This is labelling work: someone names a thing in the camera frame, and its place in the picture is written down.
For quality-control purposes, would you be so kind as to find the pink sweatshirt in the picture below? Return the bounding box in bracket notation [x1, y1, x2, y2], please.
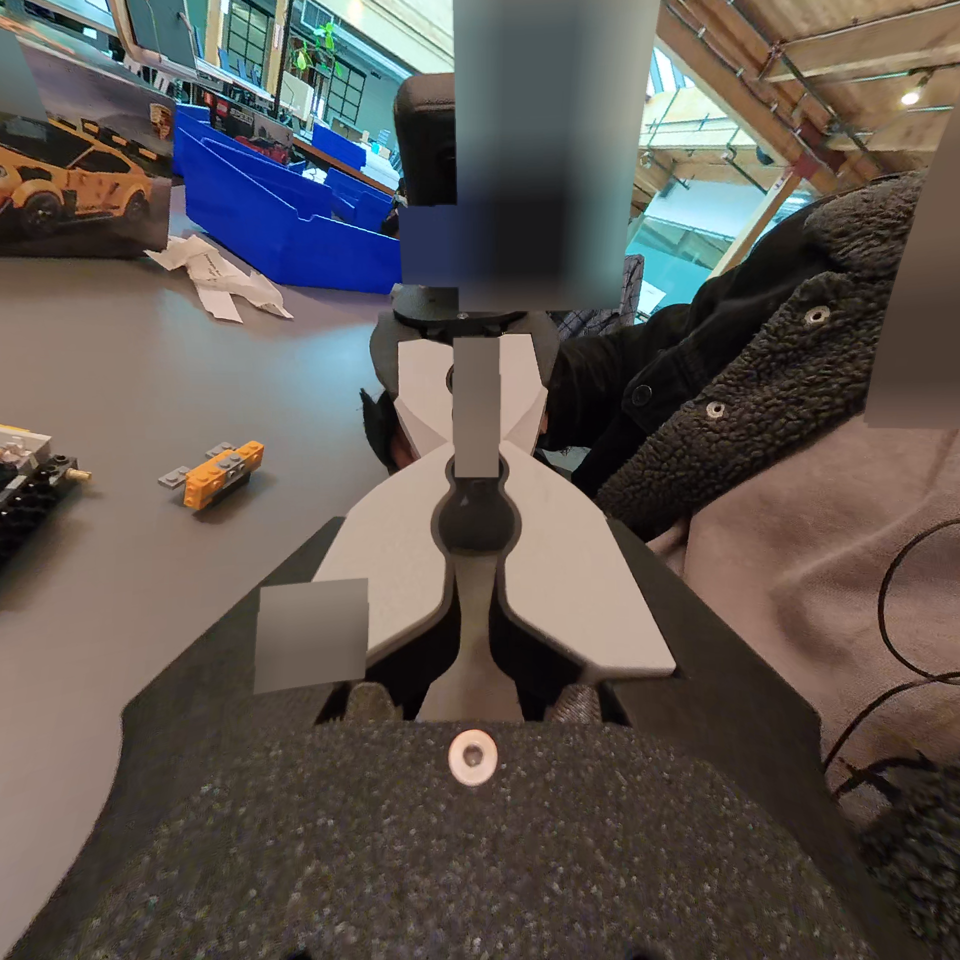
[646, 420, 960, 841]

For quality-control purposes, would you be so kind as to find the potted plant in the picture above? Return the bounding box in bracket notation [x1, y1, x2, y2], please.
[291, 21, 343, 76]

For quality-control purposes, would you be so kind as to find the yellow car toy box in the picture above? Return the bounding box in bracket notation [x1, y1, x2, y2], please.
[0, 30, 176, 261]

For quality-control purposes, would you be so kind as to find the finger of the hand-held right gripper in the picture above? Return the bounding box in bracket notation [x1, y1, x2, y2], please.
[499, 332, 549, 456]
[395, 339, 456, 461]

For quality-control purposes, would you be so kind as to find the blue plastic bin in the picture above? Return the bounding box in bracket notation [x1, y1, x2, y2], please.
[174, 103, 335, 222]
[311, 122, 372, 172]
[330, 169, 396, 235]
[183, 133, 404, 295]

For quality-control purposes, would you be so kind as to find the dark toy box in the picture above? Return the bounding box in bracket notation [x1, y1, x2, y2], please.
[205, 93, 295, 162]

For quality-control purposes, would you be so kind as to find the plaid shirt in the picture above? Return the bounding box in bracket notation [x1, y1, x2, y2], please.
[553, 253, 648, 340]

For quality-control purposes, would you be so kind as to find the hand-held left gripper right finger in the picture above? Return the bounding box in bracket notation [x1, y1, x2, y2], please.
[491, 441, 678, 685]

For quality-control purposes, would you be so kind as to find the grey desk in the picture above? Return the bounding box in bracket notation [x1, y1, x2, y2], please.
[0, 251, 421, 939]

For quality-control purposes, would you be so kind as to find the black cable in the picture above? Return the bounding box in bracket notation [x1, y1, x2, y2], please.
[821, 517, 960, 800]

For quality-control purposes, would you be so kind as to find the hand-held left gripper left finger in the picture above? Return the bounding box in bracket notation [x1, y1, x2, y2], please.
[311, 448, 460, 665]

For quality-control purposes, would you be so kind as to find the black brick car chassis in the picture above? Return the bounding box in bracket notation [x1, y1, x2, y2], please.
[0, 423, 93, 565]

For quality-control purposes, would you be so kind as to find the orange grey brick assembly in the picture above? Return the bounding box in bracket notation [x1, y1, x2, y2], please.
[158, 440, 266, 513]

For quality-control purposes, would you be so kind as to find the grey divider panel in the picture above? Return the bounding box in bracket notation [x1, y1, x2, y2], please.
[122, 0, 201, 73]

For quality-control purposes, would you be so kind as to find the crumpled white paper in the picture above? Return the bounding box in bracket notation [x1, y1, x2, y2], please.
[145, 234, 295, 324]

